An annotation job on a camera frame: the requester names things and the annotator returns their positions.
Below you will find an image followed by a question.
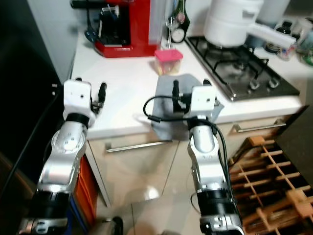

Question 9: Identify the black fridge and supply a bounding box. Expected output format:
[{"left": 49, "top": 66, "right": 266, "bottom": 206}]
[{"left": 0, "top": 0, "right": 74, "bottom": 235}]

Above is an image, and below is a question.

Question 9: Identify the steel gas hob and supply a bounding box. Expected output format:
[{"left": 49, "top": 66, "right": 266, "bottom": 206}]
[{"left": 185, "top": 35, "right": 300, "bottom": 102}]

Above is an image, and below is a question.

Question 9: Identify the orange red board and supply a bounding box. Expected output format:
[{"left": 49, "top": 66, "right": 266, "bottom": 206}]
[{"left": 73, "top": 157, "right": 98, "bottom": 226}]

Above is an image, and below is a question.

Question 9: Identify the white pot with lid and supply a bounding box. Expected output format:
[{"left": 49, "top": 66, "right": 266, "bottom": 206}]
[{"left": 210, "top": 0, "right": 265, "bottom": 23}]

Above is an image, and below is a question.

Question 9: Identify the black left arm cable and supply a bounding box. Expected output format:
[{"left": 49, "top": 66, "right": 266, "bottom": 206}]
[{"left": 5, "top": 91, "right": 67, "bottom": 206}]

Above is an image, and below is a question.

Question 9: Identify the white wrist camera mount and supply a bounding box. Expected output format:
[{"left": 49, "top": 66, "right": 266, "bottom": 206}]
[
  {"left": 191, "top": 85, "right": 218, "bottom": 118},
  {"left": 63, "top": 79, "right": 96, "bottom": 123}
]

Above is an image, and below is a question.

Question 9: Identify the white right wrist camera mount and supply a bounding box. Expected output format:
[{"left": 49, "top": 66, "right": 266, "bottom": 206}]
[{"left": 191, "top": 85, "right": 218, "bottom": 118}]

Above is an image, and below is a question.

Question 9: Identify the clear wine glass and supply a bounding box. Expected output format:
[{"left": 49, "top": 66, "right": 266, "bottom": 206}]
[{"left": 164, "top": 12, "right": 179, "bottom": 49}]

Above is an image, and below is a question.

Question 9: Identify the red coffee machine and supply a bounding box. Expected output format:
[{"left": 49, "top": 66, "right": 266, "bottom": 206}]
[{"left": 71, "top": 0, "right": 152, "bottom": 58}]

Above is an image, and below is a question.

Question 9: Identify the dark glass bottle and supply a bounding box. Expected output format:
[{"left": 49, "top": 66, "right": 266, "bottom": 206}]
[{"left": 170, "top": 0, "right": 189, "bottom": 44}]

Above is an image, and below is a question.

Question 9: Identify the beige kitchen base cabinet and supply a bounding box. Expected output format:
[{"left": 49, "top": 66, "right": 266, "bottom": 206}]
[{"left": 86, "top": 115, "right": 289, "bottom": 216}]

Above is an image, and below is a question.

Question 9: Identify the white long-handled saucepan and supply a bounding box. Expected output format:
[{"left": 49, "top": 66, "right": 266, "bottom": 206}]
[{"left": 203, "top": 15, "right": 296, "bottom": 49}]

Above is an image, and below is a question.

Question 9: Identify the blue board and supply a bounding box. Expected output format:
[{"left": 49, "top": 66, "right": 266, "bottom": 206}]
[{"left": 68, "top": 196, "right": 93, "bottom": 232}]

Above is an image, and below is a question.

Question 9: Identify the clear container pink lid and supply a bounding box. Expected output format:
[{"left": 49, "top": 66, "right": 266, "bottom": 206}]
[{"left": 154, "top": 48, "right": 184, "bottom": 75}]

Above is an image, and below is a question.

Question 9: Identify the dark grey table leg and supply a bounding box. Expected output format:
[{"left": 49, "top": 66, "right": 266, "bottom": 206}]
[{"left": 274, "top": 105, "right": 313, "bottom": 189}]

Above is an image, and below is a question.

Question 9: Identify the steel bar cabinet handle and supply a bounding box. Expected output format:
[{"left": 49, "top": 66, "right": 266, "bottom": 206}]
[
  {"left": 105, "top": 141, "right": 169, "bottom": 153},
  {"left": 232, "top": 121, "right": 287, "bottom": 134}
]

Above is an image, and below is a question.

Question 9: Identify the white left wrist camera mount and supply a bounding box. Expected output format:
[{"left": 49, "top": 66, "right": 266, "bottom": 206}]
[{"left": 63, "top": 79, "right": 96, "bottom": 123}]

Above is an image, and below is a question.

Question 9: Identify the wooden lattice rack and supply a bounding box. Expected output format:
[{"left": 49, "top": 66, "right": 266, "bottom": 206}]
[{"left": 227, "top": 136, "right": 313, "bottom": 235}]

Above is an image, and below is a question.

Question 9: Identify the grey cloth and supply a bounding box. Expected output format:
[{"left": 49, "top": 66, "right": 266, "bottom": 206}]
[{"left": 150, "top": 73, "right": 225, "bottom": 142}]

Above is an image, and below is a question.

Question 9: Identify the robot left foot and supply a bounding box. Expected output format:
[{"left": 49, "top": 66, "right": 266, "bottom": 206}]
[{"left": 103, "top": 216, "right": 125, "bottom": 235}]

